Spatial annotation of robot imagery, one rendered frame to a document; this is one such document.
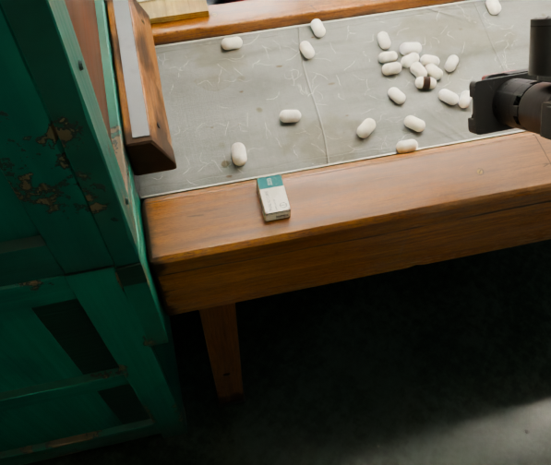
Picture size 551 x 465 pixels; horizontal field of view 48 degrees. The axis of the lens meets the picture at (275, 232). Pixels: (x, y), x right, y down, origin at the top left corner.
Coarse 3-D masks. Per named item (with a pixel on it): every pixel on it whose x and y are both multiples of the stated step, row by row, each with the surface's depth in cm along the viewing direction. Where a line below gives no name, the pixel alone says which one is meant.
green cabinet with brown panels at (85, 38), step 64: (0, 0) 40; (64, 0) 49; (0, 64) 45; (64, 64) 46; (0, 128) 50; (64, 128) 51; (0, 192) 59; (64, 192) 59; (128, 192) 75; (0, 256) 66; (64, 256) 68; (128, 256) 71
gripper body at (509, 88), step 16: (480, 80) 74; (496, 80) 75; (512, 80) 74; (528, 80) 72; (480, 96) 75; (496, 96) 75; (512, 96) 72; (480, 112) 76; (496, 112) 75; (512, 112) 71; (480, 128) 76; (496, 128) 77; (512, 128) 77
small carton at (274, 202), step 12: (264, 180) 86; (276, 180) 86; (264, 192) 85; (276, 192) 85; (264, 204) 84; (276, 204) 84; (288, 204) 84; (264, 216) 84; (276, 216) 84; (288, 216) 85
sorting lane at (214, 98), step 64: (512, 0) 112; (192, 64) 103; (256, 64) 103; (320, 64) 103; (384, 64) 103; (512, 64) 104; (192, 128) 96; (256, 128) 96; (320, 128) 96; (384, 128) 96; (448, 128) 97
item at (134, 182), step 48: (144, 240) 84; (0, 288) 71; (48, 288) 74; (96, 288) 76; (144, 288) 78; (0, 336) 84; (48, 336) 88; (96, 336) 91; (144, 336) 91; (0, 384) 98; (48, 384) 102; (96, 384) 104; (144, 384) 109; (0, 432) 118; (48, 432) 125; (96, 432) 131; (144, 432) 136
